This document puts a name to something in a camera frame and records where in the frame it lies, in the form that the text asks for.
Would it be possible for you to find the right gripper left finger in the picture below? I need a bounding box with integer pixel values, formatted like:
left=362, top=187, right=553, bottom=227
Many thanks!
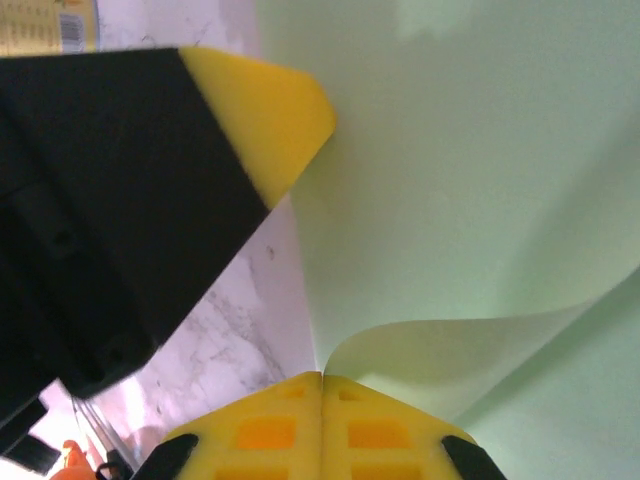
left=130, top=372, right=324, bottom=480

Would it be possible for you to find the tin can yellow label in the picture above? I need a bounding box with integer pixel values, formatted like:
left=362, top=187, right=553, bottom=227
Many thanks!
left=0, top=0, right=101, bottom=57

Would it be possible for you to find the orange plush toy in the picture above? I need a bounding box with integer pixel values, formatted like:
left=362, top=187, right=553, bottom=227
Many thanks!
left=49, top=439, right=99, bottom=480

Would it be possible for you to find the aluminium table side rail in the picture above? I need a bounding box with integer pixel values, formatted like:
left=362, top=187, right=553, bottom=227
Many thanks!
left=69, top=397, right=139, bottom=480

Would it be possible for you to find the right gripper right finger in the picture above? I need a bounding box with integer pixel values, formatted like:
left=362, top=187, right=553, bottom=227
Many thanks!
left=322, top=374, right=507, bottom=480

